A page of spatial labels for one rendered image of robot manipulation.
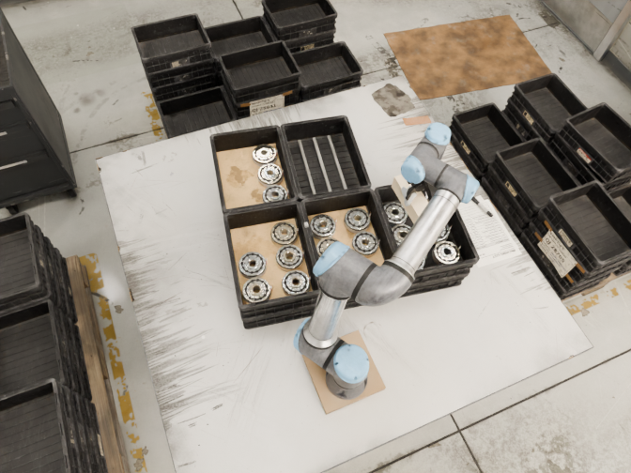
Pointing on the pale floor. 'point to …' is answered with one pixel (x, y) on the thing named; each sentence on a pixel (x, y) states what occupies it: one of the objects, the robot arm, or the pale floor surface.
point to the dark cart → (28, 130)
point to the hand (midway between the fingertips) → (416, 202)
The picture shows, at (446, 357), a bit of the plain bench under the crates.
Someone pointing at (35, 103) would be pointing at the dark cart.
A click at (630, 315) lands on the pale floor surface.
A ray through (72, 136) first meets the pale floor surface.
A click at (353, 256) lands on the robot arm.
